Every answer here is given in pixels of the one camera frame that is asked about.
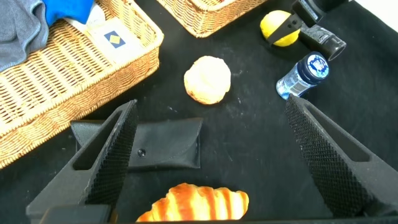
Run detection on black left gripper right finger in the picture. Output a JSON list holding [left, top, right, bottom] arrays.
[[285, 94, 398, 218]]

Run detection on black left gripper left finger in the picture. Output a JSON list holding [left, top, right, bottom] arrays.
[[26, 99, 139, 218]]

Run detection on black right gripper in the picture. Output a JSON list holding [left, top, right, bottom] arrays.
[[266, 0, 326, 46]]

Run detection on yellow lemon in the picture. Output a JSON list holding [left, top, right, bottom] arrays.
[[259, 9, 301, 47]]

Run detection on black cosmetic tube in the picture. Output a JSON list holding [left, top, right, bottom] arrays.
[[298, 24, 347, 62]]

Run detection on small jar dark blue lid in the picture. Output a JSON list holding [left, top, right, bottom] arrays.
[[275, 51, 330, 100]]

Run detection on round cream puff bread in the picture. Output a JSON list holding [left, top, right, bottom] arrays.
[[183, 55, 232, 105]]

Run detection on black leather glasses case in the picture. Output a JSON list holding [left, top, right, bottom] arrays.
[[70, 117, 204, 170]]

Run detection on black table cloth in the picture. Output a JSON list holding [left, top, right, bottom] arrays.
[[0, 0, 398, 224]]

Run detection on striped golden croissant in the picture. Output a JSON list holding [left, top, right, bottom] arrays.
[[136, 182, 250, 222]]

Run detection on card box blue diamond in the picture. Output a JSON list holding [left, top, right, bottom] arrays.
[[85, 17, 147, 65]]

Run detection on plain white small box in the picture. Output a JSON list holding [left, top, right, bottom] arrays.
[[63, 2, 106, 34]]

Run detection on grey cloth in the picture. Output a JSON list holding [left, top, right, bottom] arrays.
[[0, 0, 50, 72]]

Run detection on blue cloth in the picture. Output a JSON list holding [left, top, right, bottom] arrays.
[[42, 0, 95, 27]]

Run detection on woven wicker basket brown handles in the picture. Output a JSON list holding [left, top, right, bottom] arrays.
[[156, 0, 268, 39], [0, 0, 165, 170]]

